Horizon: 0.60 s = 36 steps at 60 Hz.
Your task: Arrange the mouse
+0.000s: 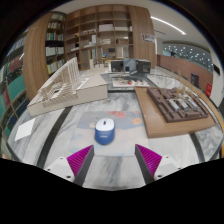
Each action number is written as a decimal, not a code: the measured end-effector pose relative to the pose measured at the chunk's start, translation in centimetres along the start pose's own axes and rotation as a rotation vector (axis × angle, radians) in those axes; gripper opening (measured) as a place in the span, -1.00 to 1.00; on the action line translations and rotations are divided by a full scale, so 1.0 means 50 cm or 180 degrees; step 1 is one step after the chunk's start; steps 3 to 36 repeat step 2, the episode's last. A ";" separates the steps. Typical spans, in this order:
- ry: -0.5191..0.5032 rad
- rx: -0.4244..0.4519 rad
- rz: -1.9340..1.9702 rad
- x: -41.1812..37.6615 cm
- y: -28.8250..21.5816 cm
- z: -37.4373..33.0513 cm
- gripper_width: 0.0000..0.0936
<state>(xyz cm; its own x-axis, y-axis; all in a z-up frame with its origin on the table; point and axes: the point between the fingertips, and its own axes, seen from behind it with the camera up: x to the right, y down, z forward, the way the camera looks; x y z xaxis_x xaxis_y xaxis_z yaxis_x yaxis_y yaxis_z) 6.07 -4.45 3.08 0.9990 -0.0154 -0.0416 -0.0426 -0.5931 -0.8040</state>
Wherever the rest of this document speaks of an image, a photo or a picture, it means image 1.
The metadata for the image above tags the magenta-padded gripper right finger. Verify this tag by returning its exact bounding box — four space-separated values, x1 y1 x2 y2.
134 143 183 185

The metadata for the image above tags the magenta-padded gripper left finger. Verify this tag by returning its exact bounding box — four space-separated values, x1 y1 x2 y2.
44 144 95 187

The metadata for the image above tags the blue and white computer mouse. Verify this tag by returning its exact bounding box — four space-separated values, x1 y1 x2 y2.
94 117 116 146

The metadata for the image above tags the pale blue printed mouse pad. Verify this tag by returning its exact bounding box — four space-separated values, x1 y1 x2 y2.
68 110 151 158

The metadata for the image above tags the brown architectural model on board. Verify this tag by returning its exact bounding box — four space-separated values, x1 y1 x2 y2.
134 84 218 139

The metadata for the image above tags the white paper sheet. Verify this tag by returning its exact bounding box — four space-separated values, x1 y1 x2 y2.
14 117 36 142

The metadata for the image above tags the beige wooden architectural model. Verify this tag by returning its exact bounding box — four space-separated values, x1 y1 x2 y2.
27 57 110 117

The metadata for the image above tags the flat white model board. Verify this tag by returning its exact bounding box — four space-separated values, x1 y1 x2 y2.
111 76 151 89

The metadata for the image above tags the group of small ceiling lights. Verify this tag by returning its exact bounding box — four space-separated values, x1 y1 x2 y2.
163 43 213 68

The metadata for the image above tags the dark bookshelf with pale books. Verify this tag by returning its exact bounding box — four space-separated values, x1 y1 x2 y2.
44 11 67 76

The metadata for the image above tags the wooden shelf unit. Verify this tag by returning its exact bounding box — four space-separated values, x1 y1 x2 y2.
64 4 135 70

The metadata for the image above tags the long ceiling light strip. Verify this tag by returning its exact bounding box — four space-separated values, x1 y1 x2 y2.
150 15 187 36

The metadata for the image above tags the hanging wall sign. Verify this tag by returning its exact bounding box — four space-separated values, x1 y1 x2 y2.
141 32 156 44

